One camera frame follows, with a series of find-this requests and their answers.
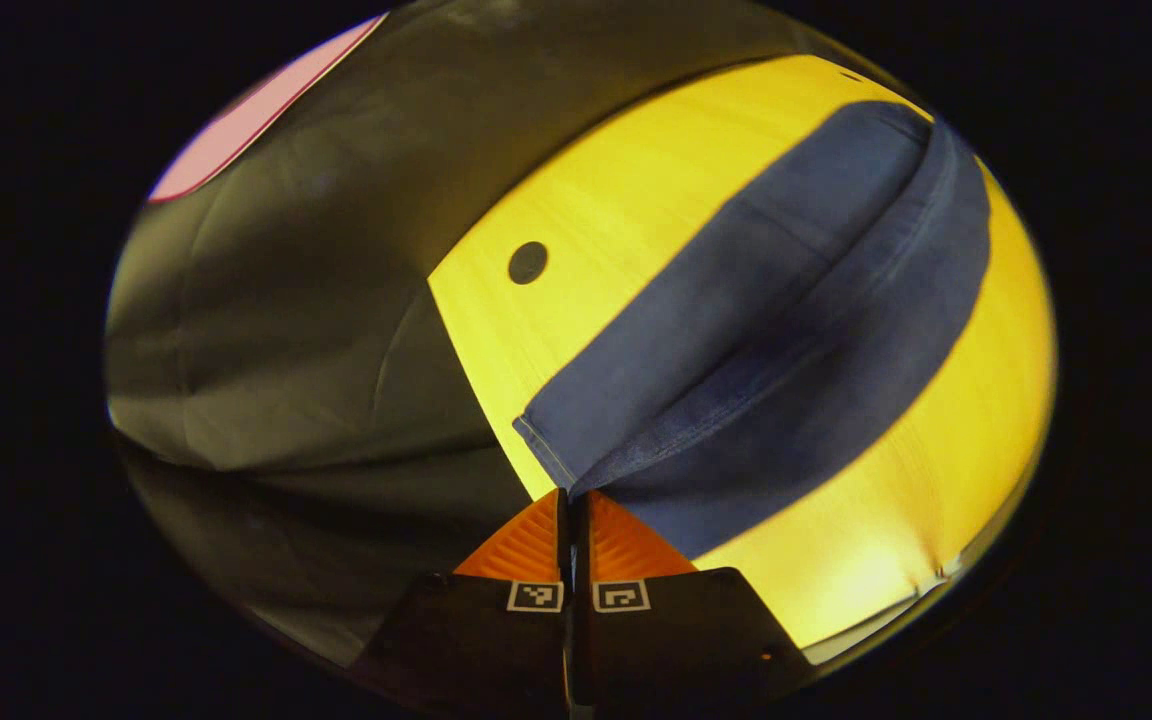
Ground blue jeans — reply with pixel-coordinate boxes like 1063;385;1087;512
513;100;993;559

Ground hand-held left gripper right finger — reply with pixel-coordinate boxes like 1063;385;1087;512
574;490;817;713

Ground black backdrop cloth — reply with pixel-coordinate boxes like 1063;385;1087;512
104;0;837;671

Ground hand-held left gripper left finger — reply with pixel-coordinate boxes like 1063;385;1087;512
356;488;573;717

